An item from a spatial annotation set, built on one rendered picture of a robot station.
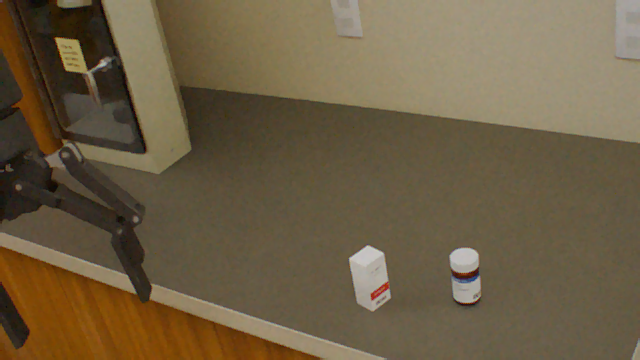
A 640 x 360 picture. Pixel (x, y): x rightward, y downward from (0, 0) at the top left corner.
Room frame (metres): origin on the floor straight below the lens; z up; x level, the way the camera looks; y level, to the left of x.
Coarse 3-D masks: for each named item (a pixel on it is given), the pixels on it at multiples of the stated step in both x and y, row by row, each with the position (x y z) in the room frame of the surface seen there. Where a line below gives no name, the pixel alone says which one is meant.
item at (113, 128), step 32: (32, 0) 1.59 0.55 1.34; (64, 0) 1.52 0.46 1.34; (96, 0) 1.46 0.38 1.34; (32, 32) 1.61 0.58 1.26; (64, 32) 1.54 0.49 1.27; (96, 32) 1.48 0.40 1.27; (96, 64) 1.50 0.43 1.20; (64, 96) 1.59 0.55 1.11; (128, 96) 1.46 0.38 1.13; (64, 128) 1.62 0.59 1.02; (96, 128) 1.54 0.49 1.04; (128, 128) 1.47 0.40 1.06
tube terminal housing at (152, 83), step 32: (128, 0) 1.50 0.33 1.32; (128, 32) 1.49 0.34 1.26; (160, 32) 1.61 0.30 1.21; (128, 64) 1.47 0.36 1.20; (160, 64) 1.53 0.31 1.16; (160, 96) 1.51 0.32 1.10; (160, 128) 1.49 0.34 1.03; (96, 160) 1.59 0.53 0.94; (128, 160) 1.51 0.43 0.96; (160, 160) 1.47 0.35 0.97
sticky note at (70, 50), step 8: (56, 40) 1.56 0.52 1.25; (64, 40) 1.55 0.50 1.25; (72, 40) 1.53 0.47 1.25; (64, 48) 1.55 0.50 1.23; (72, 48) 1.53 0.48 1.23; (80, 48) 1.52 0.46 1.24; (64, 56) 1.56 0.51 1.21; (72, 56) 1.54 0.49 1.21; (80, 56) 1.52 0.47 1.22; (64, 64) 1.56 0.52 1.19; (72, 64) 1.55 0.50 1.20; (80, 64) 1.53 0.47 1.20
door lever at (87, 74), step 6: (96, 66) 1.47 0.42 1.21; (102, 66) 1.47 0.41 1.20; (84, 72) 1.44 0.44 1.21; (90, 72) 1.44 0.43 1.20; (96, 72) 1.46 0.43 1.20; (90, 78) 1.44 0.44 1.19; (90, 84) 1.44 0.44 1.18; (96, 84) 1.45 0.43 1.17; (90, 90) 1.44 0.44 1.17; (96, 90) 1.44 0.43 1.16; (96, 96) 1.44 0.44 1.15; (96, 102) 1.44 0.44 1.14; (102, 102) 1.45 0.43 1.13; (96, 108) 1.44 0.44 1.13; (102, 108) 1.44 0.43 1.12
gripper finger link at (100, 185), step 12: (60, 156) 0.61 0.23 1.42; (72, 156) 0.61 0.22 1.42; (72, 168) 0.60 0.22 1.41; (84, 168) 0.61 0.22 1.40; (96, 168) 0.62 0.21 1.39; (84, 180) 0.60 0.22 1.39; (96, 180) 0.60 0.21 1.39; (108, 180) 0.62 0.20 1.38; (96, 192) 0.60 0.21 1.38; (108, 192) 0.60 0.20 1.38; (120, 192) 0.61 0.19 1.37; (108, 204) 0.60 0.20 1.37; (120, 204) 0.60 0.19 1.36; (132, 204) 0.61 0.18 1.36; (132, 216) 0.60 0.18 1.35
